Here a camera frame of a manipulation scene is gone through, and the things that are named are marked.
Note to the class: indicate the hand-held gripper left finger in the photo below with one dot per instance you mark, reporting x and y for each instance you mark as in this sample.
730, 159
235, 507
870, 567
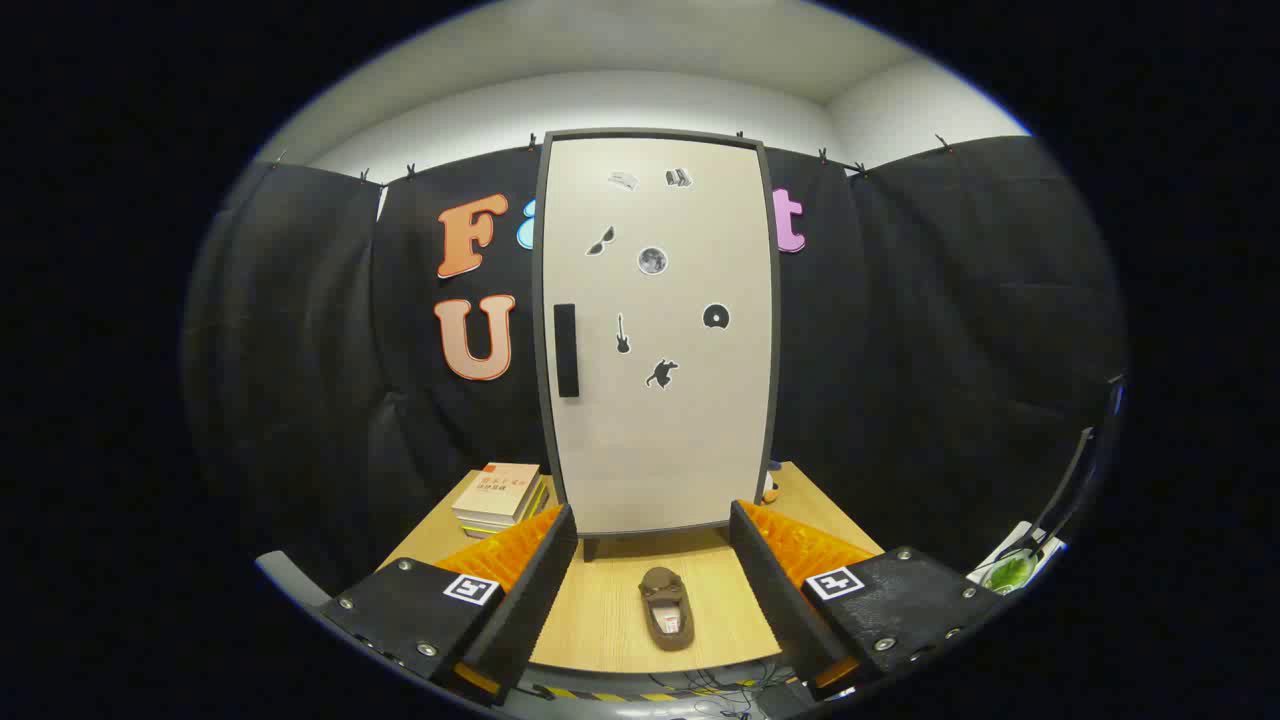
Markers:
530, 600

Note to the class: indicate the dark grey shoe cabinet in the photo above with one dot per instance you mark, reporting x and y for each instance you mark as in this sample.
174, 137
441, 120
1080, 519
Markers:
540, 300

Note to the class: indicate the brown fuzzy shoe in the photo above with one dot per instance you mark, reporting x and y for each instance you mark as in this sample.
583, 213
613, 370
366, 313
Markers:
668, 630

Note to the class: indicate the yellow edged book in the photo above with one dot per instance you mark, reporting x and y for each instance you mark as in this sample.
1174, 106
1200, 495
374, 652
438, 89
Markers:
520, 526

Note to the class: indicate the black backdrop cloth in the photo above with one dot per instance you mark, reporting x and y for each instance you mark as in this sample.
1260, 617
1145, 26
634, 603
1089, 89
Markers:
300, 350

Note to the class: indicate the green round object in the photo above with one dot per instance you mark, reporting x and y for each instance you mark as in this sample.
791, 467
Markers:
1010, 572

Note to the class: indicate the white shoe cabinet door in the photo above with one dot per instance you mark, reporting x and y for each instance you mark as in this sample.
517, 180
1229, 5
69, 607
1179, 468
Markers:
680, 440

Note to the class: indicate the yellow black striped tape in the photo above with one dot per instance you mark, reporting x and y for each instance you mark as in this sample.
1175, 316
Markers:
600, 696

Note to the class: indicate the small white orange figure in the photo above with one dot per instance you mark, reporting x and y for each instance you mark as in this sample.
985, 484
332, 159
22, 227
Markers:
771, 490

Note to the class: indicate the cream red cover book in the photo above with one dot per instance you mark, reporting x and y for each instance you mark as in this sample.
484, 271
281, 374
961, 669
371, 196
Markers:
500, 490

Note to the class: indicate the black curved metal frame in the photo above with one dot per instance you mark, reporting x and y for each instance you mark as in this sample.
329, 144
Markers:
1070, 478

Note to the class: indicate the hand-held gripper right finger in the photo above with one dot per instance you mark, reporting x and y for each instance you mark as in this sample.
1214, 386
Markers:
785, 600

